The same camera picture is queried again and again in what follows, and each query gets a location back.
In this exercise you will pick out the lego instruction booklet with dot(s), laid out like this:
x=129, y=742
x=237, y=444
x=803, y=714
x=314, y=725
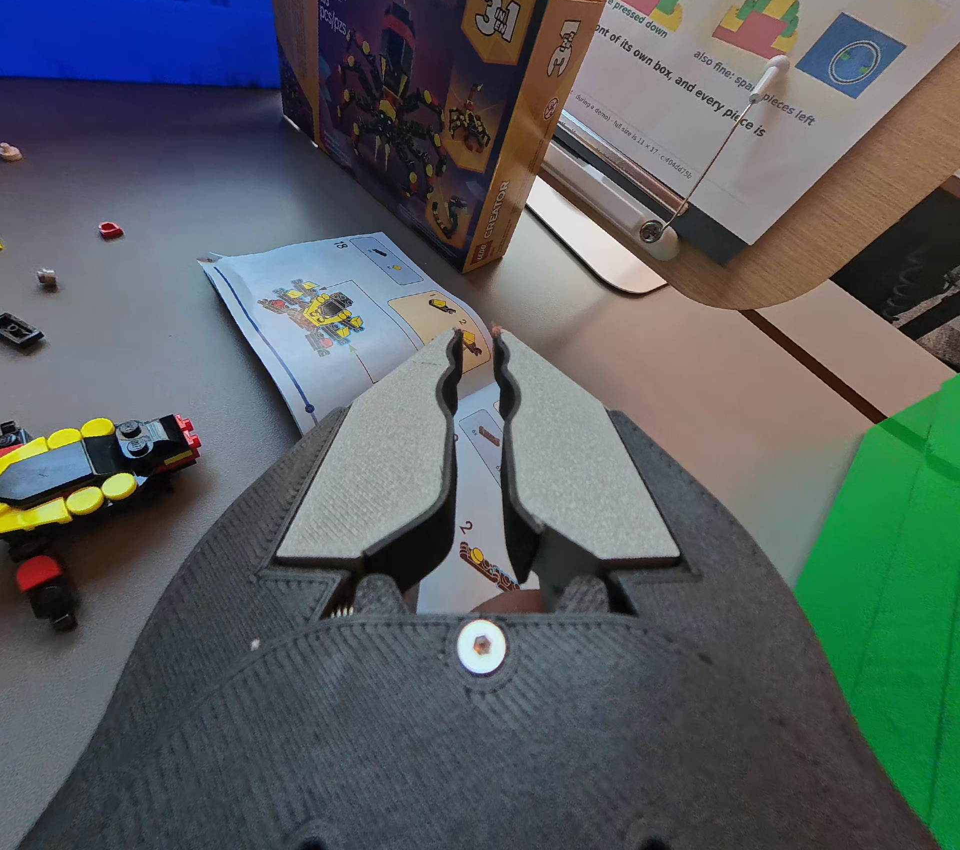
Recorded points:
x=300, y=318

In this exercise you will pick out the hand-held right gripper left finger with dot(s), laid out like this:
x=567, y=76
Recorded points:
x=375, y=475

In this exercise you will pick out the wooden board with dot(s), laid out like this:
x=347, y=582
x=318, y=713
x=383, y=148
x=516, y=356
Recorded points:
x=862, y=228

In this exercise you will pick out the lego set cardboard box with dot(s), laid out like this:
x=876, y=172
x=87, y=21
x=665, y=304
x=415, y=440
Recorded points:
x=390, y=78

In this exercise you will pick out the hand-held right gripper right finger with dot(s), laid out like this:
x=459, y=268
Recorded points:
x=585, y=483

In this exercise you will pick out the printed instruction poster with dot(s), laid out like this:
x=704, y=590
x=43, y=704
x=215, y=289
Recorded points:
x=825, y=138

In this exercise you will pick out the small red lego piece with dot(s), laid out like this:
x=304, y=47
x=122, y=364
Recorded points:
x=110, y=230

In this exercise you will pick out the silver stand base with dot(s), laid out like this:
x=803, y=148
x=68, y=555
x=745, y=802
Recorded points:
x=600, y=243

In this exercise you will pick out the white rail with screw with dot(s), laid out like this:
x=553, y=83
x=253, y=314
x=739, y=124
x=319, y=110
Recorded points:
x=607, y=179

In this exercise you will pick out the small grey lego piece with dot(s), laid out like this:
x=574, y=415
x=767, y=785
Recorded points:
x=47, y=277

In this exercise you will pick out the green plastic bin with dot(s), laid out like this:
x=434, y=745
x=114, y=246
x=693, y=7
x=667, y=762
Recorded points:
x=892, y=602

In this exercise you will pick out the small tan lego piece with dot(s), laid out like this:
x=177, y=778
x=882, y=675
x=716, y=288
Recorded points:
x=9, y=152

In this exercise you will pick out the black lego plate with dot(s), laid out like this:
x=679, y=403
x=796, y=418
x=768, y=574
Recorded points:
x=19, y=330

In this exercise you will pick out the yellow black lego model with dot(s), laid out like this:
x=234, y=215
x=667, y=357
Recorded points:
x=82, y=468

